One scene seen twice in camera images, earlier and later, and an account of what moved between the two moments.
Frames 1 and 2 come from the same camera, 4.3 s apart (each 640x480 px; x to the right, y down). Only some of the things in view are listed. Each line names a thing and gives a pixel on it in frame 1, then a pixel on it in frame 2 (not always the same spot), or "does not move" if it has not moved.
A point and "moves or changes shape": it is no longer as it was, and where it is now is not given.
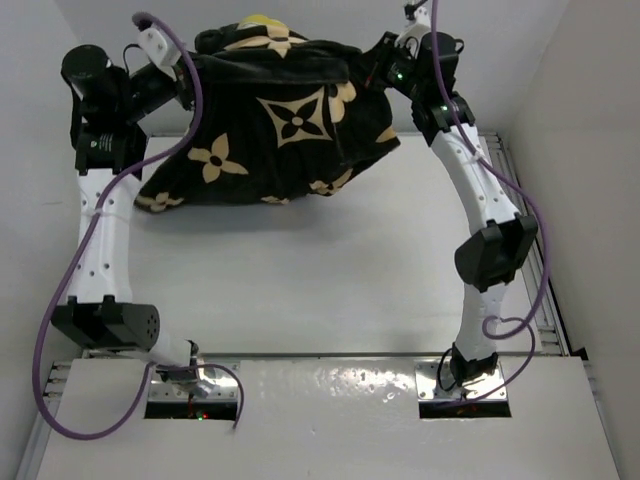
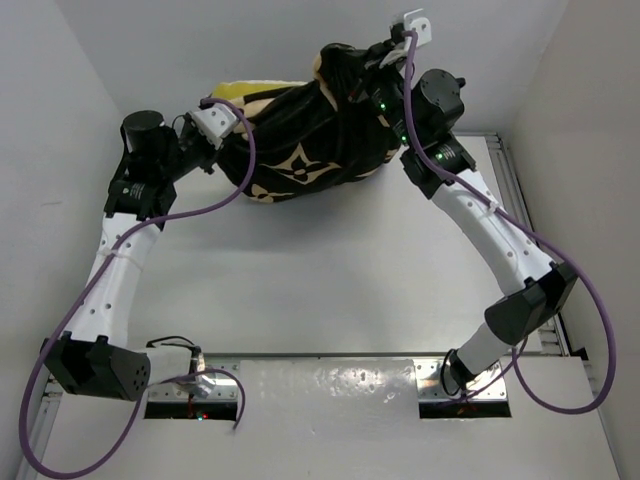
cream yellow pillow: (260, 19) -> (234, 91)
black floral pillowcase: (279, 122) moves or changes shape
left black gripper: (182, 86) -> (211, 153)
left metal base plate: (225, 381) does not move
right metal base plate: (428, 388) does not move
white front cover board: (331, 421) does not move
